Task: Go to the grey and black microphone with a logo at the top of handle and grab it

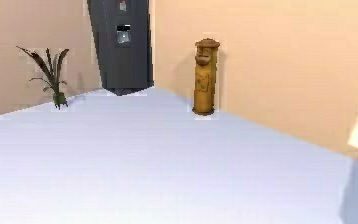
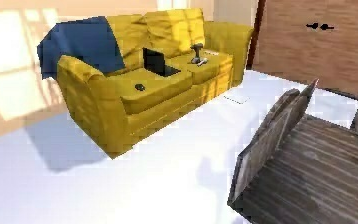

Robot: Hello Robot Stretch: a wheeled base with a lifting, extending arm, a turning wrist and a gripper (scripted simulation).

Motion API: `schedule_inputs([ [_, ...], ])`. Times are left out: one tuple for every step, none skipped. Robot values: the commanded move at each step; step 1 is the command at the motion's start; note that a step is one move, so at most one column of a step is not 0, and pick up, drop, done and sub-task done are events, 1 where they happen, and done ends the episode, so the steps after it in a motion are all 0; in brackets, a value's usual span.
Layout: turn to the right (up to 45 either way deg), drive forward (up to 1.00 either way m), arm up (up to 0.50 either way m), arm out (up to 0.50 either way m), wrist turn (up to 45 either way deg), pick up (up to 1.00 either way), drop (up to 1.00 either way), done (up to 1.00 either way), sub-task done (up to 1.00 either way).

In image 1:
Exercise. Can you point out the brown carved wooden statue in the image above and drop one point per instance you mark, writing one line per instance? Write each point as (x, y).
(205, 83)

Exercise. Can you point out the dark grey fridge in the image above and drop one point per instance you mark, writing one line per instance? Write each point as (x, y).
(125, 66)

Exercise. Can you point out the green potted house plant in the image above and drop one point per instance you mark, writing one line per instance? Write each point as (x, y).
(52, 76)

